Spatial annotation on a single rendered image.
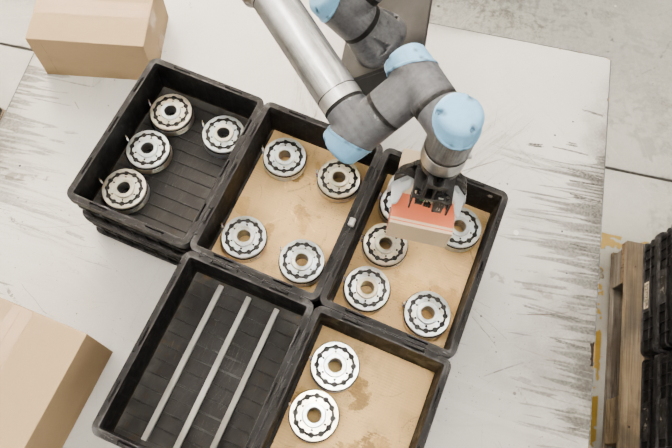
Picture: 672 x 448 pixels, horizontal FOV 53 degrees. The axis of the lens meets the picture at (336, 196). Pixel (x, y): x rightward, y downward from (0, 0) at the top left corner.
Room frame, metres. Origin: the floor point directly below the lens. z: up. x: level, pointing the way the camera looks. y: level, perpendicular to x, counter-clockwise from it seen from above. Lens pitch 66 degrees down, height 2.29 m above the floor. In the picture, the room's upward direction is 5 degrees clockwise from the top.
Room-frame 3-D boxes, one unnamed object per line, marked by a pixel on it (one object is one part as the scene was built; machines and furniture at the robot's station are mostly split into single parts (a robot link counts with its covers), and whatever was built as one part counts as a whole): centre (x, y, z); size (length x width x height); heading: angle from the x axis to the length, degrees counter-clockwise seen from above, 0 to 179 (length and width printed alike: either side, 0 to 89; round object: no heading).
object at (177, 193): (0.67, 0.39, 0.87); 0.40 x 0.30 x 0.11; 162
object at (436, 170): (0.52, -0.17, 1.32); 0.08 x 0.08 x 0.05
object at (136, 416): (0.20, 0.22, 0.87); 0.40 x 0.30 x 0.11; 162
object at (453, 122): (0.52, -0.17, 1.39); 0.09 x 0.08 x 0.11; 33
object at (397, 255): (0.51, -0.12, 0.86); 0.10 x 0.10 x 0.01
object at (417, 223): (0.54, -0.17, 1.08); 0.16 x 0.12 x 0.07; 173
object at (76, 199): (0.67, 0.39, 0.92); 0.40 x 0.30 x 0.02; 162
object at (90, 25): (1.09, 0.68, 0.78); 0.30 x 0.22 x 0.16; 92
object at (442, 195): (0.51, -0.17, 1.24); 0.09 x 0.08 x 0.12; 173
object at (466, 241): (0.57, -0.29, 0.86); 0.10 x 0.10 x 0.01
